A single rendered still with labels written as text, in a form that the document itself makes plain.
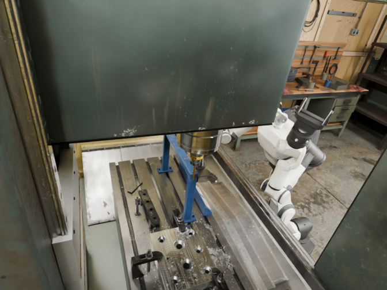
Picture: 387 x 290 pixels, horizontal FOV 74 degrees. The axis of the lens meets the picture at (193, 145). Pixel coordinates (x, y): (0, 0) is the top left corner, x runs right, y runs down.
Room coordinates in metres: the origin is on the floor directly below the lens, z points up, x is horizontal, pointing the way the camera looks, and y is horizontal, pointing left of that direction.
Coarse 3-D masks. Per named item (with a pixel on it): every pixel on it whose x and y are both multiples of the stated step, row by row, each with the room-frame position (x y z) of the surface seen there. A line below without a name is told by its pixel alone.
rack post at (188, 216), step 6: (192, 180) 0.95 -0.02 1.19; (192, 186) 0.96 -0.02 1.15; (186, 192) 0.97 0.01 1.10; (192, 192) 0.96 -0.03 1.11; (186, 198) 0.96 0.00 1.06; (192, 198) 0.96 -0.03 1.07; (186, 204) 0.95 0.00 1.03; (192, 204) 0.96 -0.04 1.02; (186, 210) 0.95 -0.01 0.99; (186, 216) 0.95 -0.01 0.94; (192, 216) 0.98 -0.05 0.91; (186, 222) 0.94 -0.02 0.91
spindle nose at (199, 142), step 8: (184, 136) 0.73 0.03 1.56; (192, 136) 0.71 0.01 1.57; (200, 136) 0.71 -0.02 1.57; (208, 136) 0.72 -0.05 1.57; (216, 136) 0.73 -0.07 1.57; (184, 144) 0.72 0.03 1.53; (192, 144) 0.71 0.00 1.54; (200, 144) 0.71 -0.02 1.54; (208, 144) 0.72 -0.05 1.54; (216, 144) 0.74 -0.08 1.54; (192, 152) 0.71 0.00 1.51; (200, 152) 0.71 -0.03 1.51; (208, 152) 0.72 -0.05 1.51
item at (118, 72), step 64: (64, 0) 0.52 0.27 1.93; (128, 0) 0.57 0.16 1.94; (192, 0) 0.63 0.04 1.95; (256, 0) 0.69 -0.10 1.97; (64, 64) 0.51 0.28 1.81; (128, 64) 0.57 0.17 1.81; (192, 64) 0.63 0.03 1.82; (256, 64) 0.71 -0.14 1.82; (64, 128) 0.51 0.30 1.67; (128, 128) 0.57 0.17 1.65; (192, 128) 0.64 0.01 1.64
